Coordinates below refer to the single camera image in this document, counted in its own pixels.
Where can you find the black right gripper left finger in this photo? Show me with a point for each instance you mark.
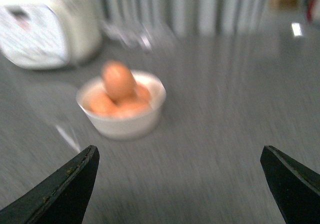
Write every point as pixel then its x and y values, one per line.
pixel 61 198

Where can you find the brown egg back in bowl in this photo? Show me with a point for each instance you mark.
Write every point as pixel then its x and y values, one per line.
pixel 142 92

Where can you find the clear plastic bag with cable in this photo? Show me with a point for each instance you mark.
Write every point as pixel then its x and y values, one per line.
pixel 150 37

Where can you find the white bowl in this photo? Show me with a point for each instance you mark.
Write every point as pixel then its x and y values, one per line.
pixel 131 127

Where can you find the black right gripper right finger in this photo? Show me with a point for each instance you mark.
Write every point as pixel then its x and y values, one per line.
pixel 294 187

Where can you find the white kitchen appliance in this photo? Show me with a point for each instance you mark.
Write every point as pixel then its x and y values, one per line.
pixel 48 34

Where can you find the brown egg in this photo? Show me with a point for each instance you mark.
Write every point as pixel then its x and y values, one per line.
pixel 100 103
pixel 131 109
pixel 142 92
pixel 118 80

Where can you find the cardboard box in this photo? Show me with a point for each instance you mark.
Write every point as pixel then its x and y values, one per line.
pixel 284 4

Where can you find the grey curtain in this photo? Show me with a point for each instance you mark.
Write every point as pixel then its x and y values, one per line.
pixel 186 17

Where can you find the brown egg front in bowl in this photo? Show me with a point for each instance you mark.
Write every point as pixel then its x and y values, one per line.
pixel 131 109

